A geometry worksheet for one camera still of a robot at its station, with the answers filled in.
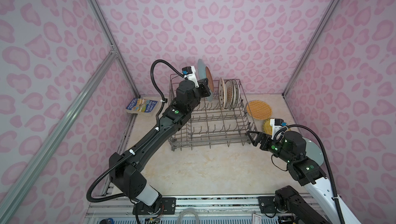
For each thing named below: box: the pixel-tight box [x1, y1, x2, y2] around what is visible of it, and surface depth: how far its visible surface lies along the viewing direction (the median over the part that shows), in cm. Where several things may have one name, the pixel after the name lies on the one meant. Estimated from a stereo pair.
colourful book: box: [125, 98, 158, 115], surface depth 112 cm
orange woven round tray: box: [246, 100, 273, 121], surface depth 112 cm
